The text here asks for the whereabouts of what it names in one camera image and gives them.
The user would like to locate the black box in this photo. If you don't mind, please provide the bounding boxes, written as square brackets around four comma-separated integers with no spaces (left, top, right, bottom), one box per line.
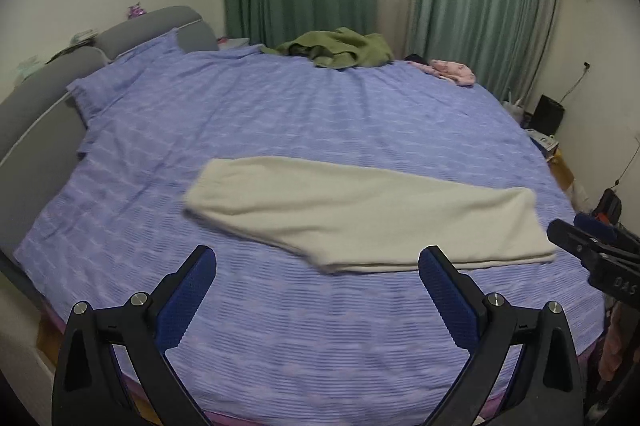
[530,94,566,133]

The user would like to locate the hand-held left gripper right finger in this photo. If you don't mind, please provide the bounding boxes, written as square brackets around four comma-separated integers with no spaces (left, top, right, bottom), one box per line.
[418,245,586,426]

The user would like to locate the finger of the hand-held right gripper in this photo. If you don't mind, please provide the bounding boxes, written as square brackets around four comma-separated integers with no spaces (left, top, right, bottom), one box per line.
[547,219,610,276]
[573,211,640,254]

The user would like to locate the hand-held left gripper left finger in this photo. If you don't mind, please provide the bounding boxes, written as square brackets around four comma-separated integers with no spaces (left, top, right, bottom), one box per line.
[52,245,217,426]

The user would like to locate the green clothes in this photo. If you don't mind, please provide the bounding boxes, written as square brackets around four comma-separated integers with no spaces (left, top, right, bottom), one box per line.
[261,27,395,70]

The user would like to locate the black bag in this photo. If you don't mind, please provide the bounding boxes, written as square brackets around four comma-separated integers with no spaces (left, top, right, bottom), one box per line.
[594,188,624,228]

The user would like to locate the pink floral cloth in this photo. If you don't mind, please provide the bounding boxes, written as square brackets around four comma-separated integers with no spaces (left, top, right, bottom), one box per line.
[407,59,477,88]

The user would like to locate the grey padded headboard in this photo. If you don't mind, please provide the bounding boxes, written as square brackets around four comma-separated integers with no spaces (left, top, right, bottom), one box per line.
[0,5,219,253]

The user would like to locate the cardboard box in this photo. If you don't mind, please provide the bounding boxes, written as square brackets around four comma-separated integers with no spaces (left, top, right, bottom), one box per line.
[546,149,576,193]

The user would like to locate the purple floral bed sheet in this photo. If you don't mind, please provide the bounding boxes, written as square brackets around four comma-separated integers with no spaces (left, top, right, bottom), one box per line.
[12,29,607,418]

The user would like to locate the cream pants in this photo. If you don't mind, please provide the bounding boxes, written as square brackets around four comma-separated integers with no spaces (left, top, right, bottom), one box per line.
[184,156,559,275]

